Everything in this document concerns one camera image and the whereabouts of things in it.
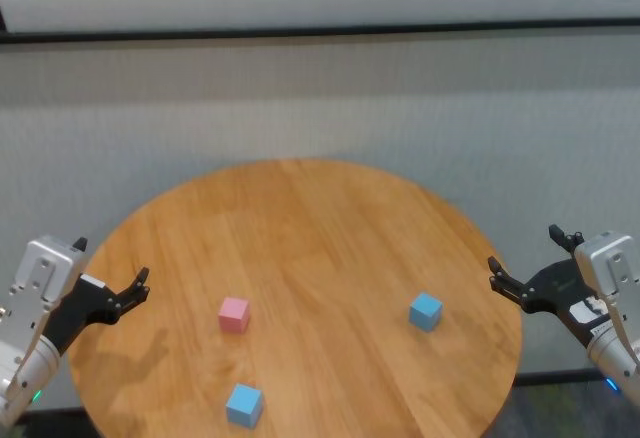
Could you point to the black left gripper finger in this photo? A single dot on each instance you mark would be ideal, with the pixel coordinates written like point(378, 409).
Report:
point(80, 244)
point(132, 294)

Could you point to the black floor rail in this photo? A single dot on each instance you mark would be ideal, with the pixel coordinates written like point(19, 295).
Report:
point(55, 410)
point(550, 378)

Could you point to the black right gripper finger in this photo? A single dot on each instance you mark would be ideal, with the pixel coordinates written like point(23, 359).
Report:
point(507, 282)
point(564, 240)

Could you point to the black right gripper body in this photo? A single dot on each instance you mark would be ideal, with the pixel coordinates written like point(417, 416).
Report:
point(560, 288)

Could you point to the blue cube block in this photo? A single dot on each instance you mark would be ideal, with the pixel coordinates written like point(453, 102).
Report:
point(425, 312)
point(244, 405)

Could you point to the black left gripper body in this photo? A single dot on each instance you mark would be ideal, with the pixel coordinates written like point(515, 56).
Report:
point(75, 308)

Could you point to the pink cube block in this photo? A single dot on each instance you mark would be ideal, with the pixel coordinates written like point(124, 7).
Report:
point(234, 314)

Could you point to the black wall rail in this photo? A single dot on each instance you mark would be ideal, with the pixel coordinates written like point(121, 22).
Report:
point(320, 29)

